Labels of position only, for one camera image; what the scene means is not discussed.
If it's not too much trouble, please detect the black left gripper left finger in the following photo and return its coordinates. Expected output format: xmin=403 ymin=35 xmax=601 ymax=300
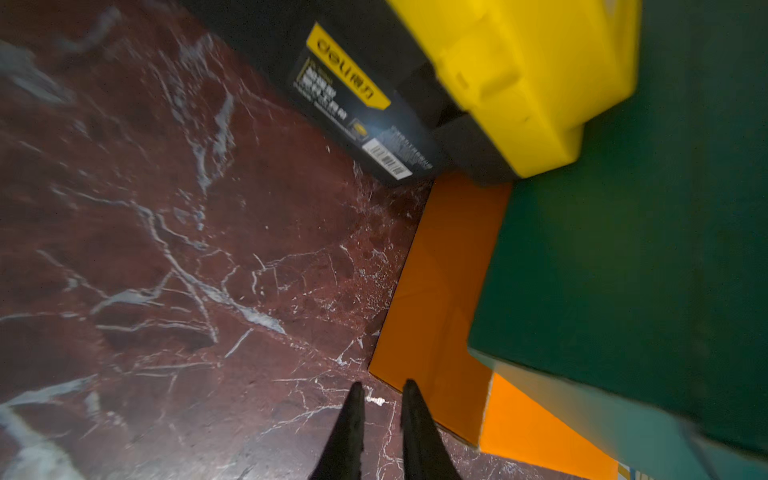
xmin=309 ymin=382 xmax=365 ymax=480

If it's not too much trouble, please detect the green shoebox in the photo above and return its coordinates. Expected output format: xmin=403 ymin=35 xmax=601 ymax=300
xmin=468 ymin=1 xmax=767 ymax=479

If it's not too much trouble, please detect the yellow black plastic toolbox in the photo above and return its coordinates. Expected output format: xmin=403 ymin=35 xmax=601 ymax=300
xmin=186 ymin=1 xmax=642 ymax=186

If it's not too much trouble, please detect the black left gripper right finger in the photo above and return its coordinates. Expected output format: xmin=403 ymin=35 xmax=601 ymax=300
xmin=400 ymin=379 xmax=461 ymax=480

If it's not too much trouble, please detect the small orange shoebox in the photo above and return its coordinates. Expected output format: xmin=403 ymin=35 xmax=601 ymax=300
xmin=369 ymin=173 xmax=630 ymax=479

